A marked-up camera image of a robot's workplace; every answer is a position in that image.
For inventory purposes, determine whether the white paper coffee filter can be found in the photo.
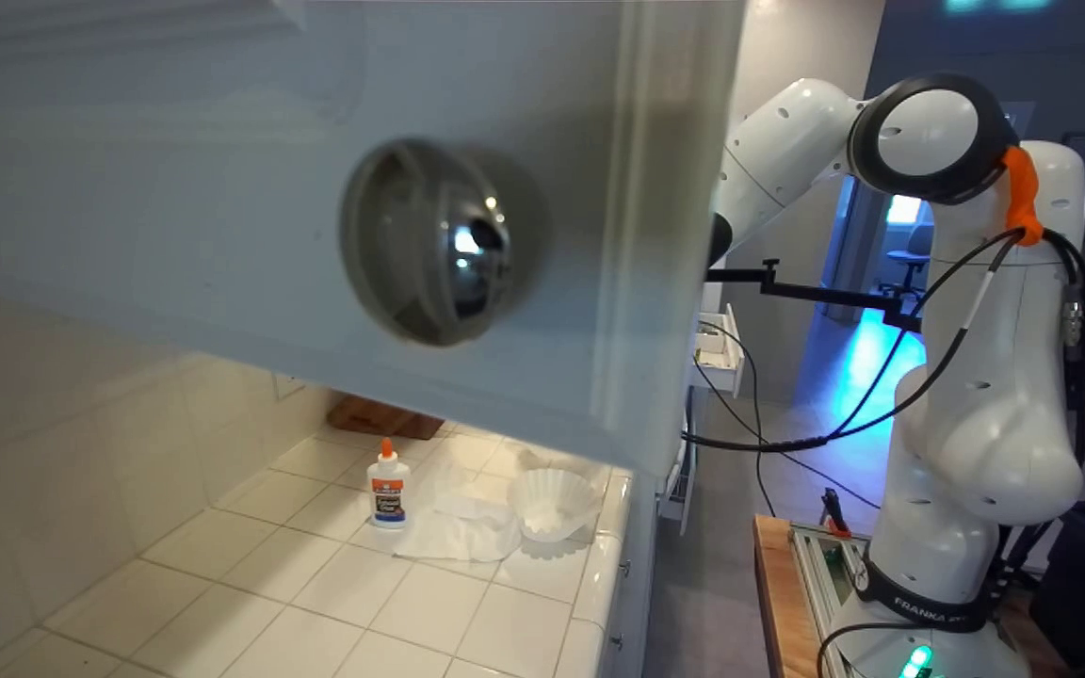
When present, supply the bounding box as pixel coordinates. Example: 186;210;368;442
508;448;609;561

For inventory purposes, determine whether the round chrome cabinet knob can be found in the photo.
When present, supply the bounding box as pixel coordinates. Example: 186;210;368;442
334;132;533;350

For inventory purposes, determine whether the brown wooden board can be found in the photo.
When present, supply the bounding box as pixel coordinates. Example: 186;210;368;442
319;392;447;445

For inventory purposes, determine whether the clear plastic sheet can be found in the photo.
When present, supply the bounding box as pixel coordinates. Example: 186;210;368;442
390;429;533;564

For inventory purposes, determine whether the white glue bottle orange cap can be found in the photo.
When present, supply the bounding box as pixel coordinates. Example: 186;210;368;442
363;434;417;529

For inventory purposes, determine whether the red black clamp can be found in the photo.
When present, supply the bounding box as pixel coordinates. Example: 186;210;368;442
817;487;854;545

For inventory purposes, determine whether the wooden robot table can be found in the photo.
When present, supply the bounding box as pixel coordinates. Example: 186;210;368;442
747;509;829;678

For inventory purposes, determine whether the metal robot mounting plate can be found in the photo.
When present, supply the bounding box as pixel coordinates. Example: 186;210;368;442
790;519;883;634

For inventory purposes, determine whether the white upper cabinet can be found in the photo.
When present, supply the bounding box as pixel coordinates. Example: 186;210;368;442
0;0;748;483

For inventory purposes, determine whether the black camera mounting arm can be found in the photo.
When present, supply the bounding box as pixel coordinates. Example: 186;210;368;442
704;256;932;340

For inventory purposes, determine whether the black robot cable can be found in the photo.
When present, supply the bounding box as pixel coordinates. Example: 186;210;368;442
679;221;1085;463

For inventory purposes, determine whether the orange cable clip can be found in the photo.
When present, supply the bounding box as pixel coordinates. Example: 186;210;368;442
997;142;1050;250

